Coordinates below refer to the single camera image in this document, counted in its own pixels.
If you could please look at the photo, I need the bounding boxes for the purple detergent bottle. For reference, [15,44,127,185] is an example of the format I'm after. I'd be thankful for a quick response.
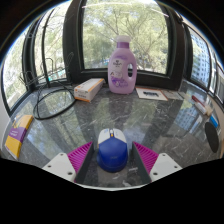
[107,35,138,95]

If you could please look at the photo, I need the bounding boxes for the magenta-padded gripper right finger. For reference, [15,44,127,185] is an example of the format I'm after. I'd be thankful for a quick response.
[130,141,183,185]

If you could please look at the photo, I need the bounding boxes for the blue and white computer mouse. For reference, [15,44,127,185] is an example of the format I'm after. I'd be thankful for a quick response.
[96,127,129,173]

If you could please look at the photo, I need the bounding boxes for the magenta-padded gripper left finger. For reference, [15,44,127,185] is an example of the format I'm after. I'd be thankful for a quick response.
[42,141,99,185]

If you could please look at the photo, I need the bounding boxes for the blue and white box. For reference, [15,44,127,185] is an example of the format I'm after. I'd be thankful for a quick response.
[209,114,220,130]

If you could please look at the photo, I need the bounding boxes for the yellow and purple box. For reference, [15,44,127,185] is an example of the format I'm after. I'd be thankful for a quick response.
[4,114,35,160]

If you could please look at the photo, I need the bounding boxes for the black cable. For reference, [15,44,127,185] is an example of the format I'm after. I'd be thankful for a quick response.
[19,51,78,121]

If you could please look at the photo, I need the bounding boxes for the red hardcover book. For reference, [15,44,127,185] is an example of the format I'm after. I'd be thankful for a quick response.
[190,94,214,117]

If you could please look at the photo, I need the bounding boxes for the grey printed paper sheet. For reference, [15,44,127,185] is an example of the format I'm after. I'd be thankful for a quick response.
[161,89,185,101]

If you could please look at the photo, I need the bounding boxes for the round black mouse pad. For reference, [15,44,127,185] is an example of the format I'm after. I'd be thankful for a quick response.
[204,121,221,154]

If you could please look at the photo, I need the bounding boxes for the white booklet with dark picture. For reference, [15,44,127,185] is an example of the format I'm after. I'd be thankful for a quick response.
[135,87,168,102]

